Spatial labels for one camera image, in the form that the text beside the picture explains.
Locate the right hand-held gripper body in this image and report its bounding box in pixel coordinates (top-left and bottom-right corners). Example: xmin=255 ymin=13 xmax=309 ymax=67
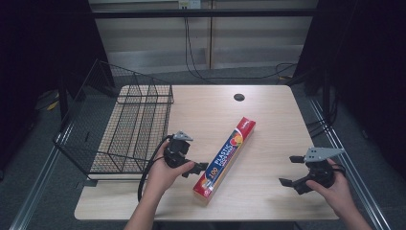
xmin=303 ymin=147 xmax=346 ymax=190

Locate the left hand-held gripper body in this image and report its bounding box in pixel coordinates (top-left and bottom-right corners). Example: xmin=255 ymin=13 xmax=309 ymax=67
xmin=163 ymin=129 xmax=194 ymax=170

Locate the red blue plastic wrap box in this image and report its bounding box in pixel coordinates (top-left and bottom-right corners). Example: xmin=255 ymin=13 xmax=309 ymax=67
xmin=192 ymin=116 xmax=257 ymax=203

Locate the person's left hand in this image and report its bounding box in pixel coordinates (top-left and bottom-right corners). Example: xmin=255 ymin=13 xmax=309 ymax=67
xmin=145 ymin=140 xmax=196 ymax=199

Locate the person's right hand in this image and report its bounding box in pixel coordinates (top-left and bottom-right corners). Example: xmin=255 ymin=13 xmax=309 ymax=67
xmin=305 ymin=158 xmax=356 ymax=219

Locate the black curtain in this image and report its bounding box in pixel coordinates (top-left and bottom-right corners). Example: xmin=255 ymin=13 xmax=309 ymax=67
xmin=0 ymin=0 xmax=116 ymax=173
xmin=291 ymin=0 xmax=406 ymax=180

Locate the yellow floor item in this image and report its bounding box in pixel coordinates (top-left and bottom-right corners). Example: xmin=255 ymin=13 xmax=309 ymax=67
xmin=34 ymin=90 xmax=61 ymax=112

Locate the black horizontal bar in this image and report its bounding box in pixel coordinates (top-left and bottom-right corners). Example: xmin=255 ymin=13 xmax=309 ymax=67
xmin=91 ymin=8 xmax=318 ymax=19

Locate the metal floor rail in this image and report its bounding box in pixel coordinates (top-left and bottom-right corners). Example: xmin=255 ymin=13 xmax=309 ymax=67
xmin=308 ymin=97 xmax=392 ymax=230
xmin=9 ymin=126 xmax=76 ymax=230

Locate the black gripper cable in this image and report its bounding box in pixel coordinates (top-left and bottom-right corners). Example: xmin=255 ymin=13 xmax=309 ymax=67
xmin=137 ymin=134 xmax=174 ymax=203

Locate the bundle of black floor cables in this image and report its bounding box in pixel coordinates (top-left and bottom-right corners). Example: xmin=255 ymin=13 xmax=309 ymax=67
xmin=305 ymin=94 xmax=341 ymax=139

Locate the black wire basket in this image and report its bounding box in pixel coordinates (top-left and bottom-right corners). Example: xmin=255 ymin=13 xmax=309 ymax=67
xmin=53 ymin=58 xmax=175 ymax=182

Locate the black hanging cable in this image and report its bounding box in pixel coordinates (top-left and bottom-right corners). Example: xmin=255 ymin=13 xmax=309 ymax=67
xmin=183 ymin=16 xmax=300 ymax=81

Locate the white wall socket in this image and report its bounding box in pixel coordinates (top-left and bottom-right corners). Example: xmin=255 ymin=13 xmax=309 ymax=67
xmin=178 ymin=0 xmax=202 ymax=10

